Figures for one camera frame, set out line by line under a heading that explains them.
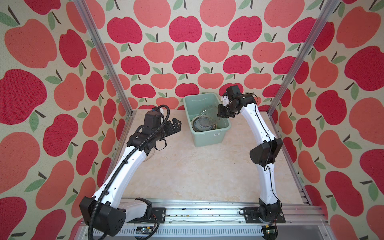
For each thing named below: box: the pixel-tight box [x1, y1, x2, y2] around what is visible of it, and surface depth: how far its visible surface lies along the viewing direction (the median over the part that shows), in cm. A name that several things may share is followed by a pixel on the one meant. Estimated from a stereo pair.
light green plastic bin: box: [183, 93, 209, 147], surface depth 109 cm
